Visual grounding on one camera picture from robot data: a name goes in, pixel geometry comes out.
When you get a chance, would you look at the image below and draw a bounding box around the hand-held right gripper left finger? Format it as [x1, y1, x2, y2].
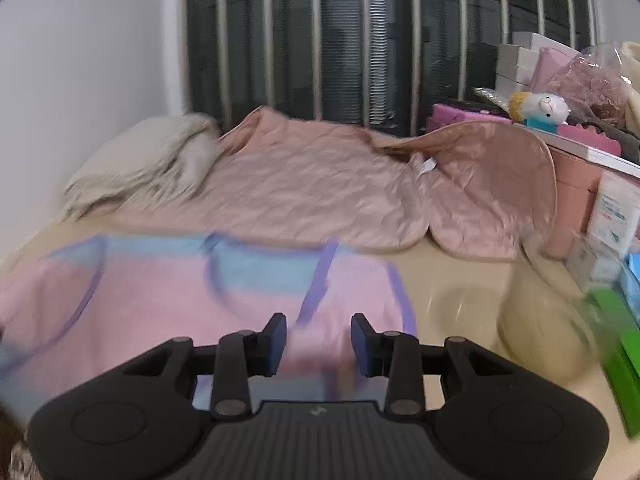
[122, 312, 288, 418]

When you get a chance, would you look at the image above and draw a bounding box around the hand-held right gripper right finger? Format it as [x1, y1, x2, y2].
[350, 312, 516, 418]

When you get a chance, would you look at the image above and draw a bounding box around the pink shirt with purple trim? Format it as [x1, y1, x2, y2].
[0, 234, 418, 411]

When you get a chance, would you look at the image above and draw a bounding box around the pink quilted blanket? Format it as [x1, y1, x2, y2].
[100, 106, 558, 262]

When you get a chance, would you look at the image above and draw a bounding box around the glass jar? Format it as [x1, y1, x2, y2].
[500, 260, 601, 386]

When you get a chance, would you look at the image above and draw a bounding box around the cream knitted scarf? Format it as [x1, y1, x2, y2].
[60, 112, 221, 221]

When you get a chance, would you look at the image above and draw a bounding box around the light blue carton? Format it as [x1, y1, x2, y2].
[565, 237, 640, 316]

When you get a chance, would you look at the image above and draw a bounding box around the magenta flat box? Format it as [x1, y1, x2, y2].
[427, 104, 513, 133]

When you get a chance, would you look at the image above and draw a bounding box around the green carton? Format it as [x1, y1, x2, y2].
[582, 285, 640, 437]

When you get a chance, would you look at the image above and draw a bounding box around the pale pink storage box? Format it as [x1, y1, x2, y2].
[542, 145, 616, 261]

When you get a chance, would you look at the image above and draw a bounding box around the dark patterned packet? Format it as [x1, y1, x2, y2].
[472, 86, 521, 111]

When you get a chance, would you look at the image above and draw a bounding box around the white printed carton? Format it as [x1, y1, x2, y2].
[585, 170, 640, 257]

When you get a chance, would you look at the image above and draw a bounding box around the white alpaca plush toy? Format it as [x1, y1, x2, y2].
[507, 91, 571, 128]

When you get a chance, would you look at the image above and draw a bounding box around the metal window grille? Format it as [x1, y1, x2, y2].
[185, 0, 601, 137]

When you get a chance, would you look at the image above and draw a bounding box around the pink scalloped tray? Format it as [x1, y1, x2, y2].
[557, 122, 623, 159]

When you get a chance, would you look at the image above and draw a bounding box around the stack of white boxes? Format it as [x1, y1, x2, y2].
[495, 32, 556, 92]

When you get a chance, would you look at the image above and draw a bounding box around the plastic bag of pink filling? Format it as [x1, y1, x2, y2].
[545, 42, 633, 122]

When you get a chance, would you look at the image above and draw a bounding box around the cream fluffy bundle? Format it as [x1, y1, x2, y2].
[620, 40, 640, 131]

